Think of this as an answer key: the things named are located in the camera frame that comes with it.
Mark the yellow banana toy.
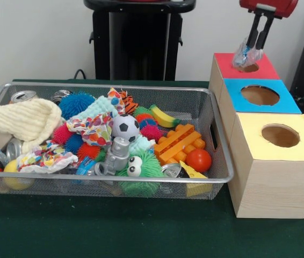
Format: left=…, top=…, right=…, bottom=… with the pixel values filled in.
left=149, top=104, right=181, bottom=128

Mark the wire mesh bin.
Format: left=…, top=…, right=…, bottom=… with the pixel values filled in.
left=0, top=82, right=235, bottom=201

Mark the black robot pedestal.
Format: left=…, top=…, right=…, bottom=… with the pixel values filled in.
left=84, top=0, right=197, bottom=81

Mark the clear plastic packet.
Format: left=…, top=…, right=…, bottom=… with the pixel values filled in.
left=232, top=42, right=264, bottom=69

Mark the blue spiky ball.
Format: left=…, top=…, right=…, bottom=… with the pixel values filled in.
left=59, top=92, right=97, bottom=120

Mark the red ball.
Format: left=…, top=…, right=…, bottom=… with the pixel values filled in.
left=186, top=149, right=212, bottom=173

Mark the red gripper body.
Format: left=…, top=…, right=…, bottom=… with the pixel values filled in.
left=240, top=0, right=299, bottom=19

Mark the cream waffle cloth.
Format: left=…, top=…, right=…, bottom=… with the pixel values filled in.
left=0, top=97, right=66, bottom=152

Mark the crushed silver can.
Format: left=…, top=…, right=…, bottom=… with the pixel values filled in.
left=10, top=90, right=39, bottom=104

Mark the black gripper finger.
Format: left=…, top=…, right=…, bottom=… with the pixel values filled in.
left=247, top=11, right=263, bottom=49
left=255, top=14, right=276, bottom=51

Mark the grey robot toy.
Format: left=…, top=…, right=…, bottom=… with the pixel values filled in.
left=95, top=136, right=133, bottom=177

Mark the orange striped tiger toy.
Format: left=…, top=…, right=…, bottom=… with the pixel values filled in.
left=120, top=90, right=140, bottom=115

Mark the black cable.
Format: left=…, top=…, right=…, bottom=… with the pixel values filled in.
left=74, top=68, right=88, bottom=81

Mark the black and white soccer ball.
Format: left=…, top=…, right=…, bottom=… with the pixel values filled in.
left=112, top=114, right=141, bottom=142

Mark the yellow cheese wedge toy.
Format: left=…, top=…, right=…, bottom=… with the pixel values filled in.
left=179, top=160, right=213, bottom=197

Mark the wooden box with three holes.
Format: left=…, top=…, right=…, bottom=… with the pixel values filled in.
left=208, top=52, right=304, bottom=219

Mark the green fuzzy toy with eyes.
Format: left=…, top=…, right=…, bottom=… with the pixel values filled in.
left=115, top=150, right=164, bottom=197

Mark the orange plastic building block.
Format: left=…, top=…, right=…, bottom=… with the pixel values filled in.
left=154, top=124, right=206, bottom=165

